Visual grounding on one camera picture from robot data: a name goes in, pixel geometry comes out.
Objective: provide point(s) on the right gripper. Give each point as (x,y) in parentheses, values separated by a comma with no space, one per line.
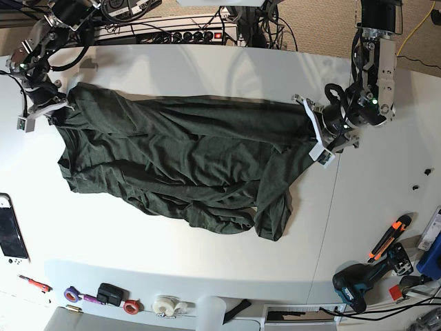
(43,98)

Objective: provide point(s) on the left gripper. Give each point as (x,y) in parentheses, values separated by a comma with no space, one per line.
(335,133)

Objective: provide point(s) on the dark green t-shirt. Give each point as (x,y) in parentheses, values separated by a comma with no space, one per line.
(220,164)

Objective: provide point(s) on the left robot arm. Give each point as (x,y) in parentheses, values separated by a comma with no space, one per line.
(369,99)

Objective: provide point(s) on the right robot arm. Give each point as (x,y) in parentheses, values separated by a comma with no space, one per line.
(29,64)

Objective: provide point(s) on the orange black utility knife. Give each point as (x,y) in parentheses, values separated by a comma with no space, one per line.
(389,237)

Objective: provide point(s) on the white power strip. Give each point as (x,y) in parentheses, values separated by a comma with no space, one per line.
(205,29)

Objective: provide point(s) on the blue box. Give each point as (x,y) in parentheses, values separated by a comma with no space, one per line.
(429,265)

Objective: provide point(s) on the purple tape roll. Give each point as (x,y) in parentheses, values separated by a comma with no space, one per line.
(72,294)

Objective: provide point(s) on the white translucent cup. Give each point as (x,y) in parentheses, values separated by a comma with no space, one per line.
(210,313)

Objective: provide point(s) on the red tape roll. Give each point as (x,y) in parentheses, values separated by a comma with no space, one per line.
(132,307)

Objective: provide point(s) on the clear tape dispenser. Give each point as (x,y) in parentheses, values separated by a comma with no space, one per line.
(170,307)

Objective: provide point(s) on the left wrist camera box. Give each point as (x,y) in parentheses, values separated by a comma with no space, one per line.
(322,155)

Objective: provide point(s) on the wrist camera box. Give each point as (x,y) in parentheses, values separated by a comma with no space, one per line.
(322,155)
(26,124)

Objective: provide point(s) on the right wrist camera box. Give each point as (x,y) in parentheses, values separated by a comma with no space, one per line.
(26,124)

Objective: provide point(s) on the black tablet with white frame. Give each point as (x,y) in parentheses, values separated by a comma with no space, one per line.
(12,243)

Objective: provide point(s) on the teal black cordless drill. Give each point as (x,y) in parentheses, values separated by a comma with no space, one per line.
(352,283)

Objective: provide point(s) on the red handled screwdriver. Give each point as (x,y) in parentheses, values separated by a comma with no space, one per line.
(41,286)

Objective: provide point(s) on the black action camera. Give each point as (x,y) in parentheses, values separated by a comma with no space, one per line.
(110,294)

